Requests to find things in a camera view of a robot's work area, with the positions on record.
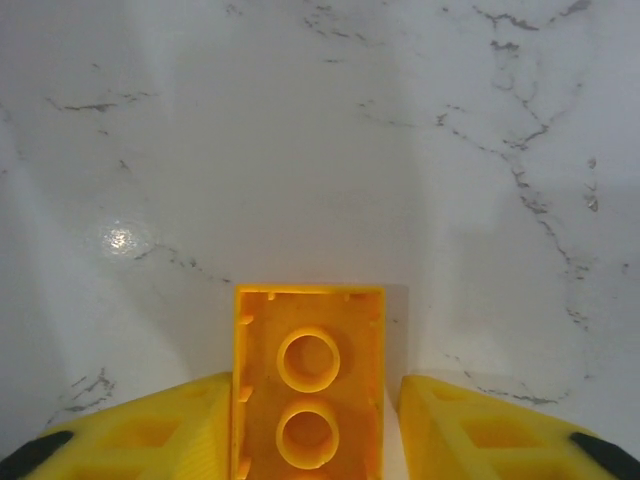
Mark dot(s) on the long yellow lego brick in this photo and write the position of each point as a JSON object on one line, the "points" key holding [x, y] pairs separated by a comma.
{"points": [[255, 325]]}

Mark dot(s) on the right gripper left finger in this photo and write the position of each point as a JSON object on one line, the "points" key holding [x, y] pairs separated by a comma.
{"points": [[125, 440]]}

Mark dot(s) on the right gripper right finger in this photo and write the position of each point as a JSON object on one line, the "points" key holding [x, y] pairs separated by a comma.
{"points": [[500, 445]]}

